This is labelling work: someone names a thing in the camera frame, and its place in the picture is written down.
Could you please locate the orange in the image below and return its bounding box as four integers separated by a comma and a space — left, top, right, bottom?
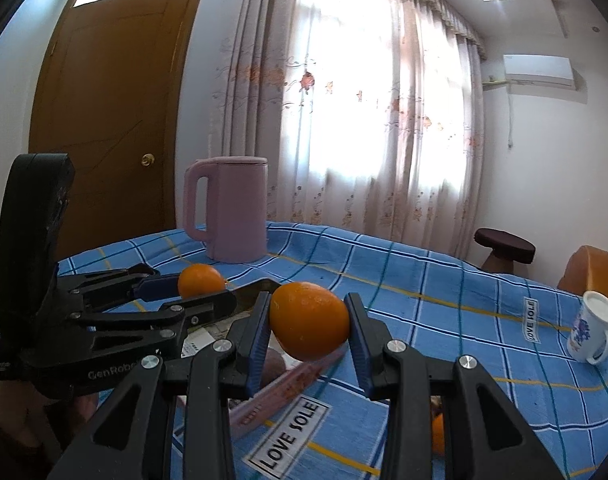
178, 263, 226, 299
432, 414, 445, 456
269, 282, 349, 361

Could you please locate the person left hand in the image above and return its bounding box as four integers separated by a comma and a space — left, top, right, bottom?
0, 382, 98, 458

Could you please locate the metal tin box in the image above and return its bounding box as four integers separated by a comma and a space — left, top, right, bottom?
180, 277, 351, 443

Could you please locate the brass door knob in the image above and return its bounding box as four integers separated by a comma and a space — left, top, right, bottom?
141, 154, 155, 167

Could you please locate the blue plaid tablecloth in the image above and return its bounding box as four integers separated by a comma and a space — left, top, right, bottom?
56, 221, 608, 480

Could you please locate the white blue floral mug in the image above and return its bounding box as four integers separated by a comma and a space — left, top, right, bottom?
566, 290, 608, 366

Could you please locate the brown wooden door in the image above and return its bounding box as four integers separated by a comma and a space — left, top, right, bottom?
29, 0, 190, 258

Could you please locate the dark round stool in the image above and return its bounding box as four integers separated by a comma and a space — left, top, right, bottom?
473, 228, 536, 274

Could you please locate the floral sheer curtain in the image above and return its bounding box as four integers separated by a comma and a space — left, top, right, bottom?
212, 0, 485, 258

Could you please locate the white air conditioner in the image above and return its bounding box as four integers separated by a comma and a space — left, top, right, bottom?
504, 54, 576, 90

